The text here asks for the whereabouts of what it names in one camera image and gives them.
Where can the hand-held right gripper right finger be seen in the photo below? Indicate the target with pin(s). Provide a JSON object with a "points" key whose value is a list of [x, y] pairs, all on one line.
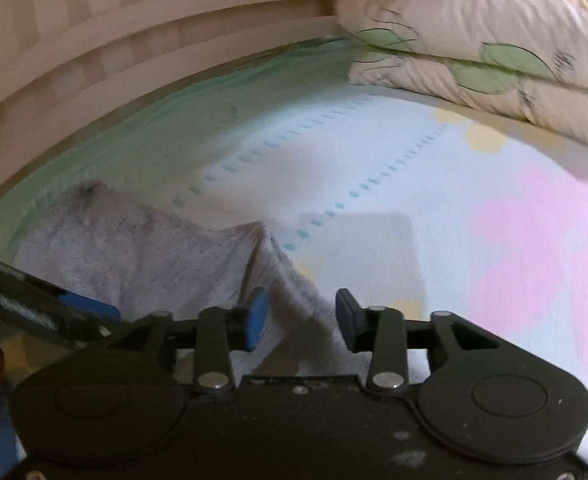
{"points": [[349, 320]]}

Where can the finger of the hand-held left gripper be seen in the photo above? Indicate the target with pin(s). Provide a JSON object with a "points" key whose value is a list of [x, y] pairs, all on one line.
{"points": [[86, 307]]}

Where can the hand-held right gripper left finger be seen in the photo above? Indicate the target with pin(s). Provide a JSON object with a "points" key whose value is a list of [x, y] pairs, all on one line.
{"points": [[256, 317]]}

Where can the grey pants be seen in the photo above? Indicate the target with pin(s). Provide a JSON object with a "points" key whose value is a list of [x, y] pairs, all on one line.
{"points": [[139, 255]]}

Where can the bed with pastel sheet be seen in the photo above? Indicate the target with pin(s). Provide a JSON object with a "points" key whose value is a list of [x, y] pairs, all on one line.
{"points": [[374, 180]]}

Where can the leaf print pillow orange trim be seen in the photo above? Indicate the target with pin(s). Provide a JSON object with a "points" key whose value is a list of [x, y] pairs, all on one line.
{"points": [[474, 10]]}

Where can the white wooden bed rail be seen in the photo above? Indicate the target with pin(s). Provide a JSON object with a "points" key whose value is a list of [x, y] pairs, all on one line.
{"points": [[124, 35]]}

